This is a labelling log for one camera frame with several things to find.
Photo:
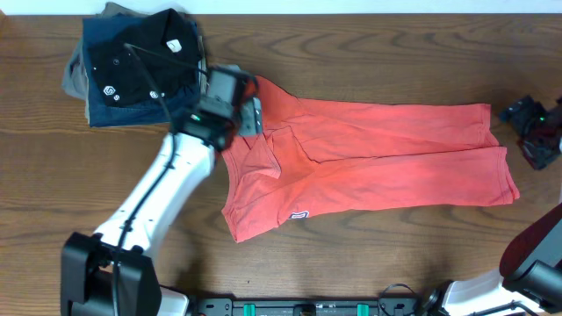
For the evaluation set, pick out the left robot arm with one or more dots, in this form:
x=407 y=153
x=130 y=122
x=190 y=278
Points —
x=112 y=272

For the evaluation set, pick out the navy blue folded garment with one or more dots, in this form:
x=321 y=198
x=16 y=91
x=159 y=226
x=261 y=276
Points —
x=139 y=68

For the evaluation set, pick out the grey folded garment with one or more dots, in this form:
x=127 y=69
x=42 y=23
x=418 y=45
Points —
x=74 y=80

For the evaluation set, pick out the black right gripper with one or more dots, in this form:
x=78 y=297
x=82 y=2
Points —
x=528 y=121

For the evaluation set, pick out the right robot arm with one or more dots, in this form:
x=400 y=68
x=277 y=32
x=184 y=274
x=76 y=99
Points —
x=528 y=280

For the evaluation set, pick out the black folded shirt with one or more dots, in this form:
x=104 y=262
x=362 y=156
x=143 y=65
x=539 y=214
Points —
x=165 y=43

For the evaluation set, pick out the red soccer t-shirt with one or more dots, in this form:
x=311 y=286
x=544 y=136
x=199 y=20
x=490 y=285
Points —
x=315 y=157

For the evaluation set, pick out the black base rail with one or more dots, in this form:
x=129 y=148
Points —
x=403 y=306

